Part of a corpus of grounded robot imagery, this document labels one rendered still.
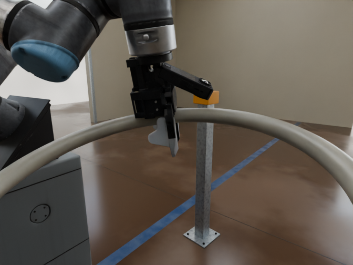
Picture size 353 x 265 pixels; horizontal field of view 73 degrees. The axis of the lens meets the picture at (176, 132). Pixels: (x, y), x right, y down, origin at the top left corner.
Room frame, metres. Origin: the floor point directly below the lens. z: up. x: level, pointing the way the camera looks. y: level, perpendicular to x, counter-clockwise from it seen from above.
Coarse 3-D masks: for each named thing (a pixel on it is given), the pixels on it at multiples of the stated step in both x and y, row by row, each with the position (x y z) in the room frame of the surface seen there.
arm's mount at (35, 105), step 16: (16, 96) 1.09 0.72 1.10; (32, 112) 0.94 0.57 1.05; (48, 112) 0.95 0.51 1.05; (32, 128) 0.88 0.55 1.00; (48, 128) 0.94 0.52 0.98; (0, 144) 0.88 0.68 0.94; (16, 144) 0.84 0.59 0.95; (32, 144) 0.88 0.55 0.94; (0, 160) 0.81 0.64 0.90; (16, 160) 0.83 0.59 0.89
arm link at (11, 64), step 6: (0, 48) 0.91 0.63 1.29; (0, 54) 0.91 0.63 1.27; (6, 54) 0.94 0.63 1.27; (0, 60) 0.91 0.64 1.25; (6, 60) 0.94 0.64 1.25; (12, 60) 0.96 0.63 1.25; (0, 66) 0.92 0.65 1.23; (6, 66) 0.94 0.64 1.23; (12, 66) 0.97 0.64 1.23; (0, 72) 0.92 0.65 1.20; (6, 72) 0.95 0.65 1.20; (0, 78) 0.92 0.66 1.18; (0, 84) 0.93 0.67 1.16
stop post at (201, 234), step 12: (216, 96) 1.54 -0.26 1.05; (204, 132) 1.51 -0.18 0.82; (204, 144) 1.51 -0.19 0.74; (204, 156) 1.51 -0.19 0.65; (204, 168) 1.51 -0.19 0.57; (204, 180) 1.51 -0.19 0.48; (204, 192) 1.51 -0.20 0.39; (204, 204) 1.51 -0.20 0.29; (204, 216) 1.51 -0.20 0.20; (192, 228) 1.63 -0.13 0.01; (204, 228) 1.52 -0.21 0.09; (192, 240) 1.49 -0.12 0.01; (204, 240) 1.49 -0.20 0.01
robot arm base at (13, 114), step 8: (0, 96) 0.94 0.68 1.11; (0, 104) 0.90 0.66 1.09; (8, 104) 0.94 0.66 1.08; (16, 104) 0.96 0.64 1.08; (0, 112) 0.89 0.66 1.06; (8, 112) 0.91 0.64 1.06; (16, 112) 0.93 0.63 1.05; (24, 112) 0.96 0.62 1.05; (0, 120) 0.88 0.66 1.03; (8, 120) 0.90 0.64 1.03; (16, 120) 0.91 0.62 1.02; (0, 128) 0.88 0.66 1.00; (8, 128) 0.89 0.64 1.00; (16, 128) 0.91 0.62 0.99; (0, 136) 0.88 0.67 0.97; (8, 136) 0.90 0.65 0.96
